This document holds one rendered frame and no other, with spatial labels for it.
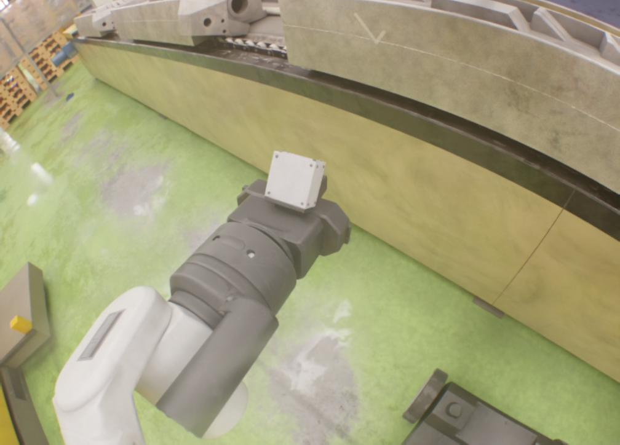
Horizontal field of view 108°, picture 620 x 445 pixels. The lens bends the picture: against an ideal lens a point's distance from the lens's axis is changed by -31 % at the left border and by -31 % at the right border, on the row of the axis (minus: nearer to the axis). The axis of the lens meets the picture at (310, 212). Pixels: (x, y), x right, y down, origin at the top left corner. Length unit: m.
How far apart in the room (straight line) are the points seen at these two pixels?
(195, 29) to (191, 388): 1.12
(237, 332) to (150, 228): 1.76
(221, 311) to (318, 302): 1.11
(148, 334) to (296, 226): 0.16
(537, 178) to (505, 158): 0.08
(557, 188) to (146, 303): 0.67
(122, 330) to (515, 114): 0.61
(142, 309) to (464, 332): 1.18
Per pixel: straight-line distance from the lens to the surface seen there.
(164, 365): 0.22
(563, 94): 0.59
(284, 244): 0.28
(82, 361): 0.22
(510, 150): 0.68
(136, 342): 0.20
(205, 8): 1.22
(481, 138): 0.69
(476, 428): 1.08
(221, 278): 0.24
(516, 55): 0.59
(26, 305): 2.23
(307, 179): 0.28
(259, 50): 1.12
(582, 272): 0.89
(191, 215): 1.82
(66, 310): 2.21
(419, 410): 1.05
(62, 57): 4.64
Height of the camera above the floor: 1.23
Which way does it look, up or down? 54 degrees down
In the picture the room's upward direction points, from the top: 22 degrees counter-clockwise
